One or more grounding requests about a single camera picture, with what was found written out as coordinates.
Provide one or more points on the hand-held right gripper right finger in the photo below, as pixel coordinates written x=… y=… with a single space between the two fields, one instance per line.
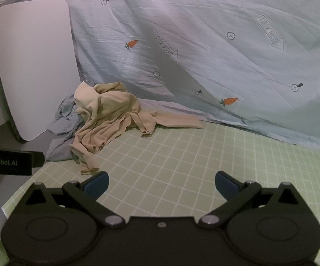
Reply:
x=226 y=184

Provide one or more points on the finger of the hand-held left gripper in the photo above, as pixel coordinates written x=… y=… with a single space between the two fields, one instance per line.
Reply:
x=38 y=159

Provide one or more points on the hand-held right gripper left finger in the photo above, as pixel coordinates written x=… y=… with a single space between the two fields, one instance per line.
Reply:
x=97 y=184

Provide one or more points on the beige garment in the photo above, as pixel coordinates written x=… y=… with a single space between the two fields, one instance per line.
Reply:
x=107 y=116

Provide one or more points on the grey garment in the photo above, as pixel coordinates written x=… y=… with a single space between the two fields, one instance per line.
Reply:
x=63 y=110

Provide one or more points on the green checked mat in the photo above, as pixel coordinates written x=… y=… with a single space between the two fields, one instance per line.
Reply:
x=162 y=149

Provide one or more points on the white rounded board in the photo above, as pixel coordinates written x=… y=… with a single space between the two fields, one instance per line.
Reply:
x=35 y=61

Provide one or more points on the carrot print quilt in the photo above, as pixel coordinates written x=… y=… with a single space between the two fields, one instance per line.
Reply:
x=204 y=19

